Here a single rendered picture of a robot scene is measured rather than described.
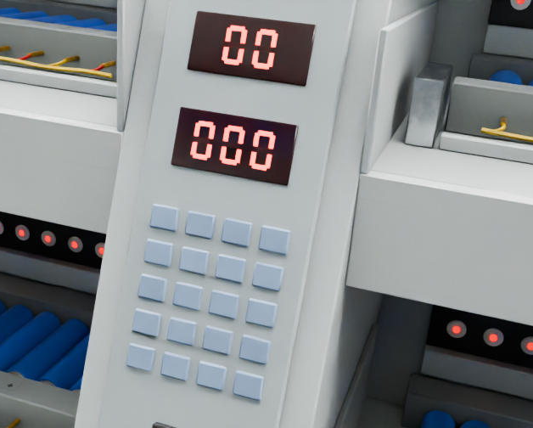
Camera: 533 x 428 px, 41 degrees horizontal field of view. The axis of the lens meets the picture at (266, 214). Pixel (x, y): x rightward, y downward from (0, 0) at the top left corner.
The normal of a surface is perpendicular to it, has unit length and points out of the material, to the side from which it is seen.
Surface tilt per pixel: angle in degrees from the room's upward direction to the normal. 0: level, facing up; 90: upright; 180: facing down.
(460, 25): 90
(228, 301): 90
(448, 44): 90
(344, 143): 90
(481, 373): 109
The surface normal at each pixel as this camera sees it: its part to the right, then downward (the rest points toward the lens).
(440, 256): -0.31, 0.32
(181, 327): -0.26, 0.00
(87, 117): 0.08, -0.93
